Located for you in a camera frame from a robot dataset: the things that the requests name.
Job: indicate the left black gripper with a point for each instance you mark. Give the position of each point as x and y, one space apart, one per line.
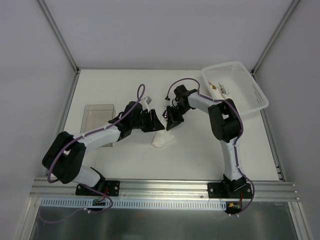
148 120

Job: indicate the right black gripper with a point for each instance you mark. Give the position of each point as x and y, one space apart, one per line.
173 112

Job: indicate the white paper napkin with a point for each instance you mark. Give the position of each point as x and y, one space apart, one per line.
162 138

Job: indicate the black handled steel spoon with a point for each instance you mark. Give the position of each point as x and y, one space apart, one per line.
165 115

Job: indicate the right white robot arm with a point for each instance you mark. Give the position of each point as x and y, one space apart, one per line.
226 126

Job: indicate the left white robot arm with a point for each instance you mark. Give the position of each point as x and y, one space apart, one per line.
64 158

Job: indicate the gold utensil in basket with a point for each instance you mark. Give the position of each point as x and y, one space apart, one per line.
212 86

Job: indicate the silver utensil in basket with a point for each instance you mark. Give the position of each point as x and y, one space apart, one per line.
223 91

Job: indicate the clear smoky plastic box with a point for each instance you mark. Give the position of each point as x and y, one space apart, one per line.
96 115

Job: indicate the white perforated plastic basket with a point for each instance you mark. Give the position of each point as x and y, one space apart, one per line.
239 83

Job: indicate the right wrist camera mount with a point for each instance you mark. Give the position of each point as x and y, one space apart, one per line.
171 101

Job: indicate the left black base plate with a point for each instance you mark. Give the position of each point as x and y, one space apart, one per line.
109 187

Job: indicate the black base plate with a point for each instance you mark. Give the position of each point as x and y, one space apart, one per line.
219 190
109 187

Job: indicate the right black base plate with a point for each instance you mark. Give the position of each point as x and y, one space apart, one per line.
219 190

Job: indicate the white slotted cable duct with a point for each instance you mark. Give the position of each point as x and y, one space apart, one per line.
145 204

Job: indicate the aluminium mounting rail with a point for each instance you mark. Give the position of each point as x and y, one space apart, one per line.
148 189

